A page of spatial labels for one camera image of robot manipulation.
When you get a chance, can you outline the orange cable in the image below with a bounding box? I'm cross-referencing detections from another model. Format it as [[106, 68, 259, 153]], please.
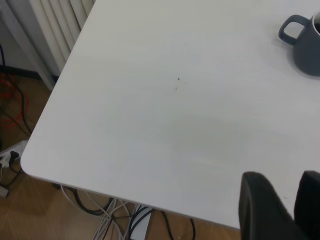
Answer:
[[0, 73, 30, 130]]

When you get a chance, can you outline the black cable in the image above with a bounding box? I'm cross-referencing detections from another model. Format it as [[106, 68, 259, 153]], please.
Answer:
[[0, 43, 7, 67], [161, 210, 196, 240], [128, 204, 156, 232], [72, 188, 113, 217], [0, 74, 35, 137]]

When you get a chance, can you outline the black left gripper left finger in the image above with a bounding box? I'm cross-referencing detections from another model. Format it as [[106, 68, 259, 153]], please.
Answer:
[[237, 171, 308, 240]]

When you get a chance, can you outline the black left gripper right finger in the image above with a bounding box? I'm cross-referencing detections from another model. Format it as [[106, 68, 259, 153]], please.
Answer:
[[293, 170, 320, 240]]

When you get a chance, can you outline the white power strip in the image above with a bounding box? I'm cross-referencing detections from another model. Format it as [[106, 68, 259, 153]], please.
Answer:
[[128, 206, 154, 240], [0, 139, 29, 169]]

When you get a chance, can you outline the dark grey ceramic mug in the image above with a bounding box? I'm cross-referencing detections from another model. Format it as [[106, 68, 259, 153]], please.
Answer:
[[278, 11, 320, 77]]

